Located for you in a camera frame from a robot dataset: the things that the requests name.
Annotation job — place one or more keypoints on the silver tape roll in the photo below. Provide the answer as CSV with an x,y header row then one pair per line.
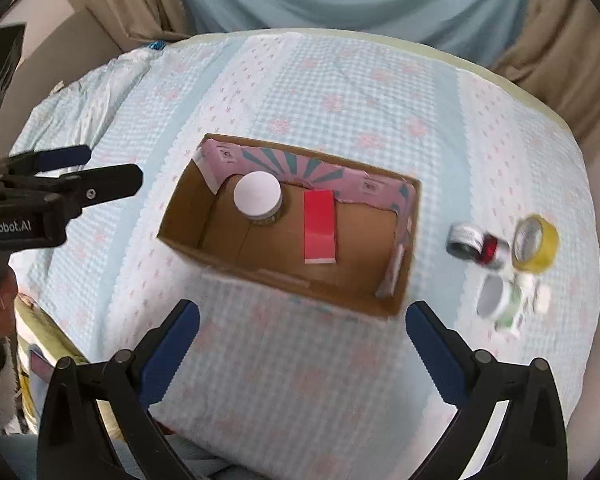
x,y
472,233

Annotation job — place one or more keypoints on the checked light blue blanket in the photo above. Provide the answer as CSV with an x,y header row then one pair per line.
x,y
330,85

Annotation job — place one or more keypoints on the pale green mattress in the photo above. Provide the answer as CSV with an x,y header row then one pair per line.
x,y
530,95

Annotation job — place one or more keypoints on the shiny light blue quilt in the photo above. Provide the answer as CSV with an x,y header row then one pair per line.
x,y
90,95

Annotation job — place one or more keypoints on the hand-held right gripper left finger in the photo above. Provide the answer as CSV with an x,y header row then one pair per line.
x,y
172,355

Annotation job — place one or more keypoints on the cardboard box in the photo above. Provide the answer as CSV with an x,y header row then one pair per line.
x,y
280,252

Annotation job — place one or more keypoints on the light blue curtain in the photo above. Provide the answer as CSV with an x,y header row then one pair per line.
x,y
330,0

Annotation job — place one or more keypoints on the green white tape roll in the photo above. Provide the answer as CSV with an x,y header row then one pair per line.
x,y
511,307

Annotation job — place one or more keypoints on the brown headboard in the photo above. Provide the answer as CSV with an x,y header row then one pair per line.
x,y
65,50

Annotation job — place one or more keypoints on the yellow printed cloth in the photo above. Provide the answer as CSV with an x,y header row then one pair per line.
x,y
35,335

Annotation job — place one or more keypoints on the white lid jar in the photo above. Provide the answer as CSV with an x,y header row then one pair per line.
x,y
256,194

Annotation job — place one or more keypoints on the red tape roll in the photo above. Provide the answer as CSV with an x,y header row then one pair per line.
x,y
491,250

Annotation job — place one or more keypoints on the red flat box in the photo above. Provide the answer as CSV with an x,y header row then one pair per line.
x,y
320,225

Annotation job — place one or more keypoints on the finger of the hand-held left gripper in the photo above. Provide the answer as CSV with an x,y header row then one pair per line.
x,y
110,184
62,156

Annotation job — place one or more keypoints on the yellow tape roll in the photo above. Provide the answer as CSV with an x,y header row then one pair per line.
x,y
548,250

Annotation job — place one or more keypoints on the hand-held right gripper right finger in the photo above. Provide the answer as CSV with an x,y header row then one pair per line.
x,y
435,355

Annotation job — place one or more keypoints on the person's left hand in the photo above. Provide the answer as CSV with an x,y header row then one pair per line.
x,y
5,297

